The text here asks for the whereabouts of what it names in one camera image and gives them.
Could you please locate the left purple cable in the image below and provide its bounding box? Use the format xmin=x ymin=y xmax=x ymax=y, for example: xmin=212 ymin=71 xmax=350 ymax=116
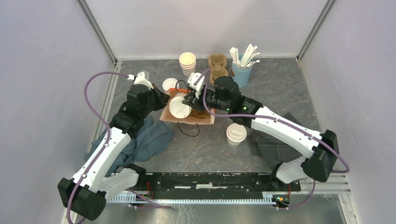
xmin=65 ymin=71 xmax=175 ymax=224

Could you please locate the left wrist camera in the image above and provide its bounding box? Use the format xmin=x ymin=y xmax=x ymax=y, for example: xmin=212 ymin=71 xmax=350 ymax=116
xmin=127 ymin=70 xmax=154 ymax=90

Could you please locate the dark grey checked cloth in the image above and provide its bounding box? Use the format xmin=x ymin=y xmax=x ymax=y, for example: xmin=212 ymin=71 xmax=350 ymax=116
xmin=247 ymin=130 xmax=302 ymax=170

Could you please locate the orange paper bag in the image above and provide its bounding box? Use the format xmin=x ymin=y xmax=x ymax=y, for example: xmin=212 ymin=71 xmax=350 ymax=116
xmin=160 ymin=88 xmax=215 ymax=126

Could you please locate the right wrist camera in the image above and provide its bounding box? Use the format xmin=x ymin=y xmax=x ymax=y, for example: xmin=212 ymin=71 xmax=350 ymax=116
xmin=187 ymin=72 xmax=205 ymax=98

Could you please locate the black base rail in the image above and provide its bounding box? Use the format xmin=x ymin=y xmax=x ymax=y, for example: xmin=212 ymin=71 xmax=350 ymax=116
xmin=132 ymin=172 xmax=301 ymax=199

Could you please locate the blue-grey cloth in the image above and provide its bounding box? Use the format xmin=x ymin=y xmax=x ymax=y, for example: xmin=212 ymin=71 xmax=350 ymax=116
xmin=85 ymin=116 xmax=175 ymax=169

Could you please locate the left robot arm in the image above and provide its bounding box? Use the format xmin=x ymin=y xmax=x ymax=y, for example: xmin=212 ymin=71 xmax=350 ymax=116
xmin=57 ymin=84 xmax=170 ymax=221

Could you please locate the lidded white coffee cup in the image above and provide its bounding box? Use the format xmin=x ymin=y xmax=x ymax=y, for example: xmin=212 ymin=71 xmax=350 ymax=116
xmin=226 ymin=123 xmax=247 ymax=147

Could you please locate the brown cardboard cup carrier stack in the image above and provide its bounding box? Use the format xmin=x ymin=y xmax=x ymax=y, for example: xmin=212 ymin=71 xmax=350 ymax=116
xmin=208 ymin=54 xmax=229 ymax=86

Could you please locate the blue straw holder cup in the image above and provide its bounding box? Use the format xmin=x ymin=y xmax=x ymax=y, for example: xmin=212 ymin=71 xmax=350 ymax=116
xmin=231 ymin=61 xmax=253 ymax=88

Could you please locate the white wrapped straws bundle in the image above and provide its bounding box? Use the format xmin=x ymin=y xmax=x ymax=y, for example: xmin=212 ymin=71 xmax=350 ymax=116
xmin=229 ymin=44 xmax=261 ymax=69

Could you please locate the stack of white lids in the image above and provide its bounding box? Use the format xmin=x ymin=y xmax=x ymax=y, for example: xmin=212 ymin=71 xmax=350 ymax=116
xmin=162 ymin=78 xmax=180 ymax=92

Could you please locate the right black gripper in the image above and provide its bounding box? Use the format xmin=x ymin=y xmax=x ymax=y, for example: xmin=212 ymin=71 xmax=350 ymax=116
xmin=182 ymin=84 xmax=231 ymax=113

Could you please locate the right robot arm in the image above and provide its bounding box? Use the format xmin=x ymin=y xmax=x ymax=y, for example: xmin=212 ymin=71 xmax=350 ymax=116
xmin=182 ymin=90 xmax=339 ymax=190

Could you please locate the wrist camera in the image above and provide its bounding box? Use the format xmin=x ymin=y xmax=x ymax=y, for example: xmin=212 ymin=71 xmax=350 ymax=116
xmin=127 ymin=70 xmax=154 ymax=90
xmin=187 ymin=72 xmax=205 ymax=98

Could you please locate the stack of paper cups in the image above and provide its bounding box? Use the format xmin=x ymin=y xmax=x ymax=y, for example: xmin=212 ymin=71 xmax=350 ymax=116
xmin=179 ymin=52 xmax=196 ymax=77

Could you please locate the white cable duct strip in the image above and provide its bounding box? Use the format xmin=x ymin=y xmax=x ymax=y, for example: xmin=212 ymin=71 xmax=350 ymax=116
xmin=108 ymin=191 xmax=276 ymax=205

